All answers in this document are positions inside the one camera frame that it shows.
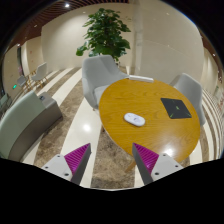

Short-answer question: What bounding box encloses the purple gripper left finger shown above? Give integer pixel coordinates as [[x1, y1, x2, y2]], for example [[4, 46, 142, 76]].
[[42, 143, 91, 185]]

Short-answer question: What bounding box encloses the grey armchair left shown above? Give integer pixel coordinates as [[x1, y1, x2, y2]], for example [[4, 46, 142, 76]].
[[82, 55, 128, 109]]

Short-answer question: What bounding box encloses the white chair far left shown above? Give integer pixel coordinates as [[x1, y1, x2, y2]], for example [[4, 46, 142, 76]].
[[31, 63, 47, 86]]

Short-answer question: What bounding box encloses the black mouse pad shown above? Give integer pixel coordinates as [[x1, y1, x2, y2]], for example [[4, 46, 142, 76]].
[[161, 98, 192, 119]]

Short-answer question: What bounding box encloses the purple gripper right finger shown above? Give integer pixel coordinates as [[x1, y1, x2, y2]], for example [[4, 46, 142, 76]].
[[132, 143, 182, 185]]

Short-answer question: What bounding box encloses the grey armchair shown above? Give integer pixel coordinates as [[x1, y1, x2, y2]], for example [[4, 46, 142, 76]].
[[170, 73, 206, 126], [82, 55, 128, 109]]

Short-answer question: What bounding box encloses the grey green sofa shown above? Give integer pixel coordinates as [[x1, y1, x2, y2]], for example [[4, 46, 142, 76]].
[[0, 91, 62, 161]]

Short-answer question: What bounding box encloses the round wooden table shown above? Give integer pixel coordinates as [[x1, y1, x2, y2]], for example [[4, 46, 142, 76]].
[[99, 79, 200, 162]]

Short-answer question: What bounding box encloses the green potted plant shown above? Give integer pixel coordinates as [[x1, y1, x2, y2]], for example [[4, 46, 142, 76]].
[[76, 8, 130, 62]]

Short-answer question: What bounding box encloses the small grey chair far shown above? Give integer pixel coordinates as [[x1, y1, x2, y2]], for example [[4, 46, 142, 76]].
[[17, 76, 29, 91]]

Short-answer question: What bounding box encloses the white computer mouse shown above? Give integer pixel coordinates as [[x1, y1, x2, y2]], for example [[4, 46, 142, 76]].
[[124, 113, 145, 127]]

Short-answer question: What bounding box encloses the grey armchair right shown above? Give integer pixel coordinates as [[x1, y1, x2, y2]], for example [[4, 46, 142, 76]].
[[170, 73, 206, 126]]

